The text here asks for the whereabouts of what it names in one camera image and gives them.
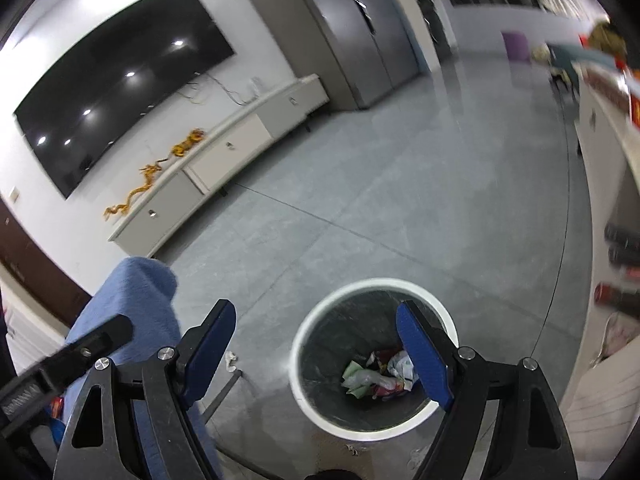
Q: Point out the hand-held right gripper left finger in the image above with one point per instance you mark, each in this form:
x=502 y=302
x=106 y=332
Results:
x=207 y=355

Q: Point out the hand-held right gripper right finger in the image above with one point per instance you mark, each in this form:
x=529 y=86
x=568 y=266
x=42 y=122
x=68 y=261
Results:
x=425 y=355

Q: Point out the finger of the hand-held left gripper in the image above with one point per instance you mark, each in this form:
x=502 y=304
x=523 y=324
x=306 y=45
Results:
x=100 y=337

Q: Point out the clear printed plastic bag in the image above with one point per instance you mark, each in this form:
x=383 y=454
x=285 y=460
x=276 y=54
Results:
x=400 y=366

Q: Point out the dark red patterned wrapper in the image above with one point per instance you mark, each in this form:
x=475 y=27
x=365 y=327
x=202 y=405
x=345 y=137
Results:
x=57 y=406

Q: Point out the red snack wrapper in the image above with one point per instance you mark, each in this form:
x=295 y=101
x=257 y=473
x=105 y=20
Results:
x=387 y=388

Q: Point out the light green wrapper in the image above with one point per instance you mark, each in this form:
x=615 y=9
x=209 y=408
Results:
x=356 y=376

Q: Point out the grey bin with white rim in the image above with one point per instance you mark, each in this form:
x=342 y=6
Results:
x=320 y=410

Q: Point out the white crumpled tissue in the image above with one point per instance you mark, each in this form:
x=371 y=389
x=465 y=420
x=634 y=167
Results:
x=232 y=361

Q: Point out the blue fleece blanket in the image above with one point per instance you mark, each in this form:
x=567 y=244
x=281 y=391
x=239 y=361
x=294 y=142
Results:
x=135 y=300

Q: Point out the white floor cupboard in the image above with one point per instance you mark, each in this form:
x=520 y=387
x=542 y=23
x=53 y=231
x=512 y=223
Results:
x=30 y=330

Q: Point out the black bin liner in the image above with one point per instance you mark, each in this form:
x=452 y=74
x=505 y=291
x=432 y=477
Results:
x=345 y=330

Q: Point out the brown entrance door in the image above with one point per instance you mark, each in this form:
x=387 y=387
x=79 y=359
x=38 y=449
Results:
x=30 y=260

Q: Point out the long golden dragon figurine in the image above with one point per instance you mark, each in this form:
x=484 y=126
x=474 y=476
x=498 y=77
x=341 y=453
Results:
x=127 y=200

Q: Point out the white plastic bag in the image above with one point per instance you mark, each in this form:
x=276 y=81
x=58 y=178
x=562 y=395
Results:
x=617 y=335

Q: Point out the white and grey tv cabinet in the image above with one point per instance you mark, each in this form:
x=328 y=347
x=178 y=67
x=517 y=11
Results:
x=235 y=145

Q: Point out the golden tiger figurine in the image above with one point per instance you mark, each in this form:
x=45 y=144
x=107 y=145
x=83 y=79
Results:
x=189 y=143

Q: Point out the large black television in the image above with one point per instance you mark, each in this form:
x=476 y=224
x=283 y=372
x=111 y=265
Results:
x=125 y=85

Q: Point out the marble table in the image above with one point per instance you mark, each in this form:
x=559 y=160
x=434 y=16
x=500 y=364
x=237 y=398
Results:
x=600 y=160

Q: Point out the white router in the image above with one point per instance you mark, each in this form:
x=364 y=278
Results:
x=255 y=87

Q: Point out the purple stool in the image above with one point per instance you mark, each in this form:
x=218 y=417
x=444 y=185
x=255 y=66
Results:
x=516 y=46

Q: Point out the pale yellow bag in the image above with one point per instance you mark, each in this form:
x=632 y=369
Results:
x=541 y=52

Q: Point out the grey double-door fridge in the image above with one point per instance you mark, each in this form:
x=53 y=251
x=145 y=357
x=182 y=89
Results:
x=350 y=30

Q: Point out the blue-grey sofa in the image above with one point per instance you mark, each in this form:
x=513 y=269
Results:
x=570 y=54

